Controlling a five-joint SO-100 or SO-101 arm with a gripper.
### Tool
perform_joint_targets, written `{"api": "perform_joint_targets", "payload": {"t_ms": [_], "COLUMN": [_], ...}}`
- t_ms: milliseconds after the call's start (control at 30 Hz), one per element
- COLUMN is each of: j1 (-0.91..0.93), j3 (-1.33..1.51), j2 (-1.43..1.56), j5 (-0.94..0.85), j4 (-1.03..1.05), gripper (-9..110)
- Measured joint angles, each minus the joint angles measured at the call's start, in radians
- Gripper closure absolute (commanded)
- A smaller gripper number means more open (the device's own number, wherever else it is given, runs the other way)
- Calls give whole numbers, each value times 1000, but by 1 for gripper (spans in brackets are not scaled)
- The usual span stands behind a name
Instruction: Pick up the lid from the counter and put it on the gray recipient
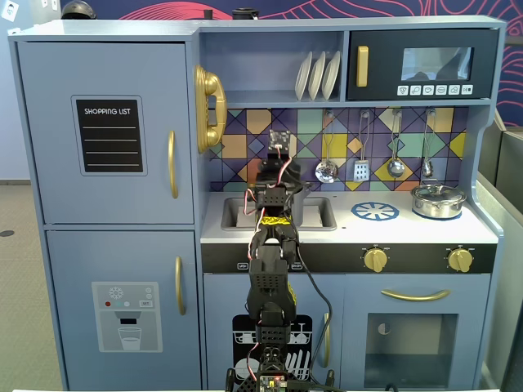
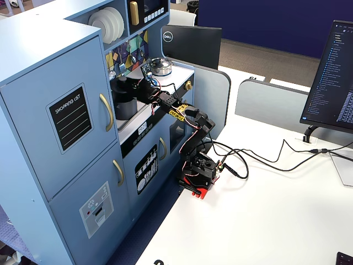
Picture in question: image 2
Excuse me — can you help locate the black white dishwasher decal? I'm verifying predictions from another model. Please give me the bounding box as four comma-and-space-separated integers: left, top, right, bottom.
134, 144, 159, 195

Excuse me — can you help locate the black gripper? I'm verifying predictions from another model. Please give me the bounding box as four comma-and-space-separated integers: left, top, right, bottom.
125, 78, 163, 105

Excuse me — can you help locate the steel toy ladle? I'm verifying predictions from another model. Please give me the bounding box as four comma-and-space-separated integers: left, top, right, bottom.
129, 41, 137, 65

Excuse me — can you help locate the blue lower fridge door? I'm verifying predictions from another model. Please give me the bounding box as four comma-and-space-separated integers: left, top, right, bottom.
49, 143, 132, 265

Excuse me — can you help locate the white chair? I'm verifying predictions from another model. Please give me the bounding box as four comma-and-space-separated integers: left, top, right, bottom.
168, 9, 197, 27

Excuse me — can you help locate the blue dishwasher door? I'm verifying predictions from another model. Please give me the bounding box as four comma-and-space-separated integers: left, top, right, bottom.
122, 132, 179, 221

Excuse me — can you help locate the black Dell monitor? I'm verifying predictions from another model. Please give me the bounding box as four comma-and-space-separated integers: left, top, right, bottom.
161, 24, 223, 70

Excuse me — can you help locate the grey rounded desk divider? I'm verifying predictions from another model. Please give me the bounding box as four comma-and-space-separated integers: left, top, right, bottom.
176, 62, 232, 140
234, 78, 353, 147

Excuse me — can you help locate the colourful mosaic backsplash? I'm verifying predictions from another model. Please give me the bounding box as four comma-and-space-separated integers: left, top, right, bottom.
105, 30, 149, 82

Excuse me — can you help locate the long black cable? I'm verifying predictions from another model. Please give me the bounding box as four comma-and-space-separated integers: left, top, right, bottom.
204, 139, 353, 173

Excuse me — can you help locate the small wrist camera board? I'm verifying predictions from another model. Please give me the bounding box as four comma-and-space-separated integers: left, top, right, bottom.
140, 63, 155, 81

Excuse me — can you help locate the blue upper fridge door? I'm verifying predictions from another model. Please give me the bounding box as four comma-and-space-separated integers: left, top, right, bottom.
0, 35, 120, 202

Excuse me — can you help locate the steel toy pot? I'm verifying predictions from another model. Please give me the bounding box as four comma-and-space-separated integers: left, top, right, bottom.
150, 59, 173, 77

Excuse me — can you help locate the black bin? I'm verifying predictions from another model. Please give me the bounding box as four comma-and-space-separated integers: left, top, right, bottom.
186, 0, 200, 14

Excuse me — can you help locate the black control panel strip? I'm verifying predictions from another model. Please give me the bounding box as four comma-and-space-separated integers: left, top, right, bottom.
120, 118, 166, 160

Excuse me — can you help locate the glass lid steel rim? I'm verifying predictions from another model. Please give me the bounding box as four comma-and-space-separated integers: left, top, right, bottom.
148, 57, 170, 70

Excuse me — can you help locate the dark blue partition panel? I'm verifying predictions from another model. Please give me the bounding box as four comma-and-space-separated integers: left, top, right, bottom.
197, 0, 353, 59

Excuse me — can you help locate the black toy microwave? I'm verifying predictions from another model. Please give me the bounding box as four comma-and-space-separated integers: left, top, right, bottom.
127, 0, 169, 35

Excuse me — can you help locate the blue fridge door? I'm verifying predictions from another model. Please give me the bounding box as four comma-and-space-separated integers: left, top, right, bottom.
0, 35, 120, 202
49, 143, 132, 265

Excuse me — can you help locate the dark gray pot lid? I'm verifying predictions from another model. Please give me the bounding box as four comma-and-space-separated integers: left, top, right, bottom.
110, 76, 138, 98

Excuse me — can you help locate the dark gray pot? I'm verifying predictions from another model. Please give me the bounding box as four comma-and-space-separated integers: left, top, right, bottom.
113, 95, 138, 121

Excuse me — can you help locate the black red robot base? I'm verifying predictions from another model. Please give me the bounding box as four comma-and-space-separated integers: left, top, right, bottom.
178, 153, 221, 200

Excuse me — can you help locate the grey toy sink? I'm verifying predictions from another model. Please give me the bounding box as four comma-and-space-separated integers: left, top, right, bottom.
117, 101, 152, 130

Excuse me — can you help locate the black keyboard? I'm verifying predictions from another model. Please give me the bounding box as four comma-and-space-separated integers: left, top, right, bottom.
336, 251, 353, 265

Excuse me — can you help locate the white toy plate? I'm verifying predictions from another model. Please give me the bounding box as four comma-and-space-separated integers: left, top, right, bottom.
88, 12, 111, 45
103, 7, 125, 39
95, 9, 119, 42

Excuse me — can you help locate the black table clamp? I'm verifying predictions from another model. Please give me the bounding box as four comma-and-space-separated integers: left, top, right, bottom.
178, 181, 202, 194

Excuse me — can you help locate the light blue toy kitchen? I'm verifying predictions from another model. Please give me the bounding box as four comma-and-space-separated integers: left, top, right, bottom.
0, 0, 195, 265

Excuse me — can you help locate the gold dishwasher door handle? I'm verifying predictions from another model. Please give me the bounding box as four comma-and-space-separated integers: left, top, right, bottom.
159, 137, 168, 161

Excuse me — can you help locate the steel toy spatula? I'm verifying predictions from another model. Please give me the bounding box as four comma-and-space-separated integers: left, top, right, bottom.
118, 45, 127, 74

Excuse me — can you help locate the monitor showing code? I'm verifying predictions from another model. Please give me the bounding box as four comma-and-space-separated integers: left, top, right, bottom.
299, 19, 353, 135

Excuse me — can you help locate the looped black cable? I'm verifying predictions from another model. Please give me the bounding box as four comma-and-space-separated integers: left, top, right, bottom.
213, 149, 250, 180

